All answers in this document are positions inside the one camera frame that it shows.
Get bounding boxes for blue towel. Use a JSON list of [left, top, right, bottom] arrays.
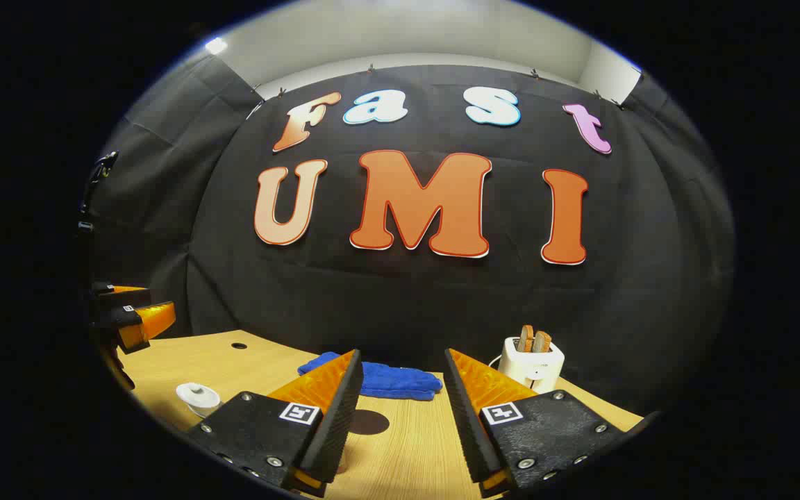
[[297, 351, 444, 401]]

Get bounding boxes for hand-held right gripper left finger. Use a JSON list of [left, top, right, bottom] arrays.
[[188, 349, 365, 498]]

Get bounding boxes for black backdrop cloth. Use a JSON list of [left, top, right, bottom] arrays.
[[84, 52, 738, 417]]

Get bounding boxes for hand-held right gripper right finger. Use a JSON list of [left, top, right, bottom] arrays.
[[444, 347, 626, 498]]

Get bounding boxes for white teacup lid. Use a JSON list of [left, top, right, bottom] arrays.
[[176, 382, 222, 410]]

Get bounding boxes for dark round coaster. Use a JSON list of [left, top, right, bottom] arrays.
[[348, 410, 391, 436]]

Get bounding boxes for white toaster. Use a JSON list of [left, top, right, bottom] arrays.
[[499, 336, 566, 394]]

